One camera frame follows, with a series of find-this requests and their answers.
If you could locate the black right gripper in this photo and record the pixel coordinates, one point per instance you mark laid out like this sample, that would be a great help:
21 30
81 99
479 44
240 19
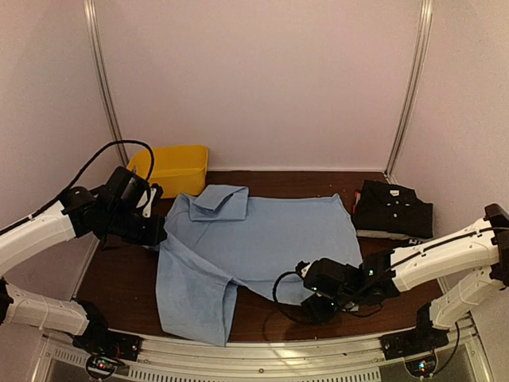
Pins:
312 309

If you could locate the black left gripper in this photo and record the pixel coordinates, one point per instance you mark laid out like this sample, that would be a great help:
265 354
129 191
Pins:
152 237

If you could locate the yellow plastic basket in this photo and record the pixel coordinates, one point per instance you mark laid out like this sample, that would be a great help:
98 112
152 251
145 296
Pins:
180 169

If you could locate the light blue long sleeve shirt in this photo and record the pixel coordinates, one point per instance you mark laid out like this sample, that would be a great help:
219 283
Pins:
225 238

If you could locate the grey shirt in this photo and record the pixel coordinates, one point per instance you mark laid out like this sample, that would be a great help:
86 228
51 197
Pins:
388 236

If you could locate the black shirt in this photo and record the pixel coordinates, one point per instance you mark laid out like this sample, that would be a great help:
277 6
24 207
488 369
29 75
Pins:
392 209

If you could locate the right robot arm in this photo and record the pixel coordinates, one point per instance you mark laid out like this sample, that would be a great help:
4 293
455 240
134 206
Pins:
481 249

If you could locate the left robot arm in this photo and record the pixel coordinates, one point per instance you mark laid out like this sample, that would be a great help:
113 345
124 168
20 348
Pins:
122 207

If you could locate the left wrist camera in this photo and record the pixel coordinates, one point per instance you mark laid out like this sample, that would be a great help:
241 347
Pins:
149 199

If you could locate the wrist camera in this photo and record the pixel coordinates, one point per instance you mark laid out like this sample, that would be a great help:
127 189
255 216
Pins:
303 271
149 199

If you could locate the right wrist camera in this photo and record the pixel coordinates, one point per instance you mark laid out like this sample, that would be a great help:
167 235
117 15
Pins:
303 271

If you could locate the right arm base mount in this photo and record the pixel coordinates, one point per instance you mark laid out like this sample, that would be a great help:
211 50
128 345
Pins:
411 342

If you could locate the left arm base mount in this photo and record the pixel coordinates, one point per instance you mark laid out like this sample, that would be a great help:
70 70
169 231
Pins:
109 344

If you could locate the aluminium front rail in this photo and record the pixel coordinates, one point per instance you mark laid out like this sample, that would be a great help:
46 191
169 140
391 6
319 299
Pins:
358 358

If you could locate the left aluminium frame post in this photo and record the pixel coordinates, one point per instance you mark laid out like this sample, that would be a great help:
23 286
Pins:
93 31

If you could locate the aluminium frame post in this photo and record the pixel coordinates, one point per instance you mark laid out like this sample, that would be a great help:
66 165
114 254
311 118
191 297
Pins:
93 31
425 21

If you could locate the right aluminium frame post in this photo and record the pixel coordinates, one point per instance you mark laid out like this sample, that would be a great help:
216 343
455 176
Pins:
425 21

